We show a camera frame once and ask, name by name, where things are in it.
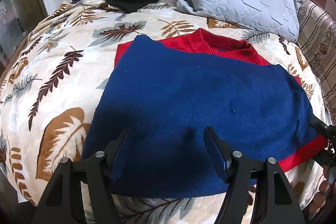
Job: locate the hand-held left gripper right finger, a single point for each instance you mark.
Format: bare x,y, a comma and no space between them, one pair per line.
212,146

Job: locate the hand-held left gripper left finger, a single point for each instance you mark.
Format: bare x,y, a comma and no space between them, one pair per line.
118,146

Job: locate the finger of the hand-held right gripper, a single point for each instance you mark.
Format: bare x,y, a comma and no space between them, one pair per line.
323,128
325,159

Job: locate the red and blue sweater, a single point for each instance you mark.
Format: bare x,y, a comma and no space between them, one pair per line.
189,98

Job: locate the person's right hand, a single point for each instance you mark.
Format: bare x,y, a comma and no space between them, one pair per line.
321,195

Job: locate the beige striped floral cushion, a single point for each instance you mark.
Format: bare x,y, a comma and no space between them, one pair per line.
319,43

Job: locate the leaf print fleece blanket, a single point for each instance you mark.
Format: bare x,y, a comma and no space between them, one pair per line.
60,61

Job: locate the wooden framed glass door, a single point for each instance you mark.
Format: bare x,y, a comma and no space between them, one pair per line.
18,11

